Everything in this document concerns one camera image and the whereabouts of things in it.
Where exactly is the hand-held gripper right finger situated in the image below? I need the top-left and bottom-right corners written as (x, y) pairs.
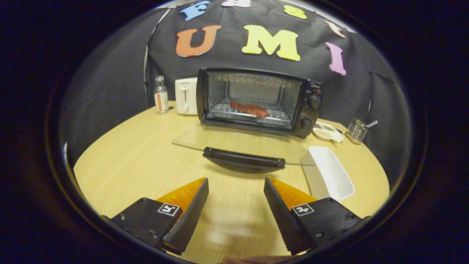
top-left (264, 176), bottom-right (367, 255)

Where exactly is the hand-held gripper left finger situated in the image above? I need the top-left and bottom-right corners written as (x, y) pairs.
top-left (101, 177), bottom-right (209, 256)

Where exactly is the black toaster oven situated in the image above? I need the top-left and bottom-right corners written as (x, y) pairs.
top-left (172, 67), bottom-right (323, 173)

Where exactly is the red-brown meat piece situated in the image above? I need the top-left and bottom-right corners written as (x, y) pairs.
top-left (229, 101), bottom-right (270, 118)

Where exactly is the white bread toaster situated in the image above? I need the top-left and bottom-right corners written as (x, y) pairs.
top-left (175, 77), bottom-right (199, 116)

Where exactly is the white rectangular tray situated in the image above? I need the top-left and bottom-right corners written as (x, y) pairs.
top-left (301, 146), bottom-right (355, 202)

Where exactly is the white divided plate with beans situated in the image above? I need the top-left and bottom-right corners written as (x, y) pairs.
top-left (313, 121), bottom-right (346, 143)

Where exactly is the small clear bottle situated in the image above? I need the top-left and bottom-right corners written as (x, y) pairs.
top-left (154, 76), bottom-right (170, 114)

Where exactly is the metal wire utensil holder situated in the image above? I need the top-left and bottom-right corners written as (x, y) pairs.
top-left (345, 117), bottom-right (368, 144)

